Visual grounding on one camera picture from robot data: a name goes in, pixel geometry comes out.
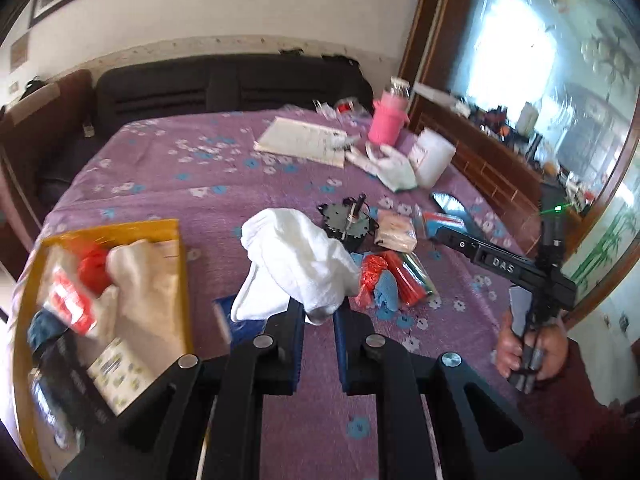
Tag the brown wooden chair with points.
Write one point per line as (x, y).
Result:
(65, 105)

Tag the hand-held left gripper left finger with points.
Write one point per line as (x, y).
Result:
(300, 350)

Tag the blue packet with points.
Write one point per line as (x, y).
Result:
(227, 317)

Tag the lemon print tissue packet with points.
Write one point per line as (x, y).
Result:
(120, 370)

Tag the white terry cloth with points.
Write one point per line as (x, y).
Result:
(290, 260)

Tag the black foil packet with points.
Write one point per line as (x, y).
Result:
(70, 385)

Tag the black electric motor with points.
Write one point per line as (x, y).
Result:
(345, 225)

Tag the yellow cardboard box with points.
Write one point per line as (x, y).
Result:
(182, 280)

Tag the white paper booklet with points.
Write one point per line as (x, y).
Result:
(300, 137)

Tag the purple floral tablecloth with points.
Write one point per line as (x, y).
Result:
(200, 185)

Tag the wooden sideboard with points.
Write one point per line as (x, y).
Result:
(490, 165)

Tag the pink bottle with knit sleeve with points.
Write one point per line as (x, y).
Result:
(385, 120)

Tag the black smartphone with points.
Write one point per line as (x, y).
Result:
(447, 202)

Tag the wood framed glass panel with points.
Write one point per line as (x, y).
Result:
(525, 35)

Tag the person's right forearm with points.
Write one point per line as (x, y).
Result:
(590, 420)

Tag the white printed tube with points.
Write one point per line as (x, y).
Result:
(345, 144)

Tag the clutter of small tools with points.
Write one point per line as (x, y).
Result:
(495, 120)

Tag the white plastic jar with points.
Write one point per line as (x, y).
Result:
(432, 155)

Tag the blue face mask pack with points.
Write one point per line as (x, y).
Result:
(440, 221)

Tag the person's right hand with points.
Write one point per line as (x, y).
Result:
(505, 355)

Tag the beige cloth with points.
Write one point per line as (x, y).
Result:
(145, 300)

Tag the blue printed bag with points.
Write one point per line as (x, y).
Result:
(45, 327)

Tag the black sofa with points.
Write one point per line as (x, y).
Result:
(200, 90)

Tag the white tissue pack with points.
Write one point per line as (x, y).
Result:
(397, 232)

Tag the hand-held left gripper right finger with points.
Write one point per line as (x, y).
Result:
(341, 350)

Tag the clear bag of colourful bands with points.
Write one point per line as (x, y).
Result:
(405, 275)

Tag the bamboo print wall panel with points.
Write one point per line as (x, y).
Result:
(600, 245)

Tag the blue knit cloth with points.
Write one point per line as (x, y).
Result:
(387, 297)

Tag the small wall plaque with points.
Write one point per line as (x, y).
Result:
(20, 50)

